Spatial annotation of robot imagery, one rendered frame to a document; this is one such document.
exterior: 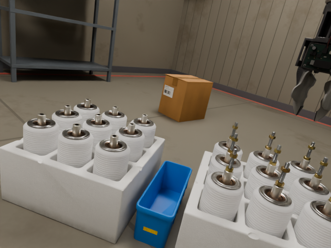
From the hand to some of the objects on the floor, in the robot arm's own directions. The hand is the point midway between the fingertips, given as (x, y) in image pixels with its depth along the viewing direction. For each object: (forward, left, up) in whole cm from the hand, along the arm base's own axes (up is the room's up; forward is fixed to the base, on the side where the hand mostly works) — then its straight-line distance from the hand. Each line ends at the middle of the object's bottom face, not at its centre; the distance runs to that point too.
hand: (309, 111), depth 52 cm
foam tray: (+15, -54, -46) cm, 73 cm away
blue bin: (+3, -29, -46) cm, 55 cm away
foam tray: (-10, -5, -46) cm, 48 cm away
